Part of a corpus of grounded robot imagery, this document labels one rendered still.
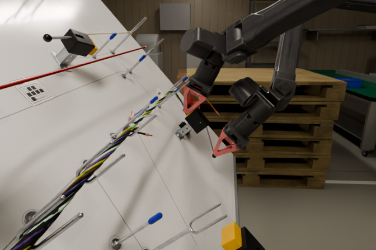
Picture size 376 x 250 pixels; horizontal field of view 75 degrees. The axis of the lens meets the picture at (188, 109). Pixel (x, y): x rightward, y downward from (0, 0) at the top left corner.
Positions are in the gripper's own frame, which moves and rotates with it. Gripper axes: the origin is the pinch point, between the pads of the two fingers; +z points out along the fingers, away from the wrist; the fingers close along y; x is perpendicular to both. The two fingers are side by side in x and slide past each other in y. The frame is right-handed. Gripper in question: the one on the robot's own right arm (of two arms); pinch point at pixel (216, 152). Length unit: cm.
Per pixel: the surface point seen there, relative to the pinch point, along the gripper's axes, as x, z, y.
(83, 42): -35.5, -6.9, 26.7
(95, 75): -34.2, 0.6, 17.8
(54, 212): -13, -6, 53
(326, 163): 100, -6, -166
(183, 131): -11.0, 1.8, 1.4
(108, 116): -24.0, 2.0, 24.0
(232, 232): 7.0, -2.3, 29.9
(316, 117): 61, -29, -158
